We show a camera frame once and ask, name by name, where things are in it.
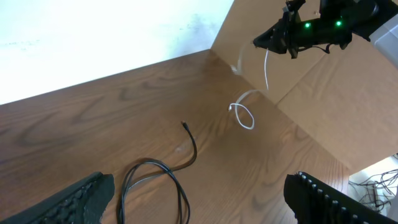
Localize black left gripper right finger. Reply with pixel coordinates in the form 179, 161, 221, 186
284, 172, 397, 224

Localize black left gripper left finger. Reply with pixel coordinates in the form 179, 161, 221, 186
1, 172, 115, 224

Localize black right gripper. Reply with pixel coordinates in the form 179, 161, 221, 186
253, 0, 351, 58

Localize black USB cable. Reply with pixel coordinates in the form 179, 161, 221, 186
117, 121, 198, 224

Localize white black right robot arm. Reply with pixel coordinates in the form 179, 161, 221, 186
253, 0, 397, 65

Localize brown cardboard wall panel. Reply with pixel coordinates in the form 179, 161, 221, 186
212, 0, 397, 172

